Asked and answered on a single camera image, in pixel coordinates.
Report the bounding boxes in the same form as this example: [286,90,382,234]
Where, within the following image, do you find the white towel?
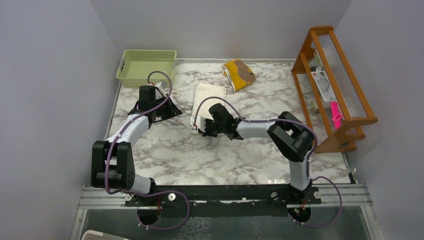
[189,83,227,135]

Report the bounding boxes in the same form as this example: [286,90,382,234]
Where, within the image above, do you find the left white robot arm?
[91,83,182,206]

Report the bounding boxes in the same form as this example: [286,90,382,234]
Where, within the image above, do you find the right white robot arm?
[190,103,316,204]

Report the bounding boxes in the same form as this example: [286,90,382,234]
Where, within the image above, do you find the green plastic basket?
[115,49,177,88]

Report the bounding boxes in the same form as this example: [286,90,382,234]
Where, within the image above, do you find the yellow bear towel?
[222,58,256,92]

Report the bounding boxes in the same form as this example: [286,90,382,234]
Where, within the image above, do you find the white paper package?
[311,67,337,102]

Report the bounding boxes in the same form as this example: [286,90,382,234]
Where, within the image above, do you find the wooden rack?
[291,26,378,153]

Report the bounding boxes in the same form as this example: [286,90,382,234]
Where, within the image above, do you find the pink clip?
[330,101,343,129]

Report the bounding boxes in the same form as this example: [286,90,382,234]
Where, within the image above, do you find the white tray corner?
[81,230,128,240]

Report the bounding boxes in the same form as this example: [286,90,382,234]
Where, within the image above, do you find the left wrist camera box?
[151,81,167,98]

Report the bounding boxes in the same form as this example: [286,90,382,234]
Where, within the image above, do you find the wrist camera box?
[189,115,198,135]
[151,81,167,98]

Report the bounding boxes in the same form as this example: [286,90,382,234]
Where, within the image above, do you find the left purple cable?
[104,70,192,232]

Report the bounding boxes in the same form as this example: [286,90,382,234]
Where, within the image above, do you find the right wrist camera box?
[189,115,198,135]

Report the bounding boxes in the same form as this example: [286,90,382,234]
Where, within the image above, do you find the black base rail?
[125,184,322,218]

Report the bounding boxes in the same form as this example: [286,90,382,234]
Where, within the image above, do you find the aluminium frame rail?
[77,184,374,210]

